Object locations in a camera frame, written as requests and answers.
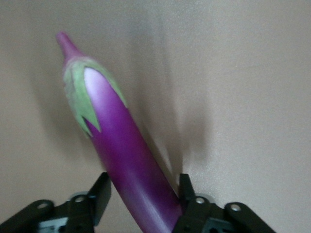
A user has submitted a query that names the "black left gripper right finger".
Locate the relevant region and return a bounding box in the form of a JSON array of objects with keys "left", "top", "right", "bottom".
[{"left": 172, "top": 173, "right": 276, "bottom": 233}]

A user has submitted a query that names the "long purple eggplant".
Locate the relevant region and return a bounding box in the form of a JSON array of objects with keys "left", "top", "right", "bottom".
[{"left": 55, "top": 31, "right": 183, "bottom": 233}]

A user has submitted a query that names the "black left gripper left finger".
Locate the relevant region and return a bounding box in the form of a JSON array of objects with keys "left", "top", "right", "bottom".
[{"left": 0, "top": 171, "right": 113, "bottom": 233}]

